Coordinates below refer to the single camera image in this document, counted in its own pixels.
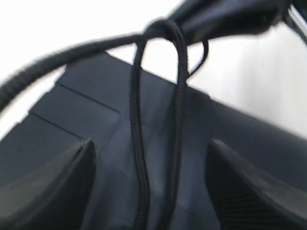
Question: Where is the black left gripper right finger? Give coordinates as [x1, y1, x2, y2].
[208, 139, 307, 230]

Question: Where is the black plastic carrying case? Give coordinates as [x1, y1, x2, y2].
[0, 52, 307, 230]

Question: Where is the black rope with loop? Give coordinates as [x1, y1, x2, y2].
[0, 19, 209, 230]

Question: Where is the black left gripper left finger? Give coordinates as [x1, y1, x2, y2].
[0, 139, 96, 230]

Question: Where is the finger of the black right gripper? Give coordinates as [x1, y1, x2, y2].
[169, 0, 288, 43]

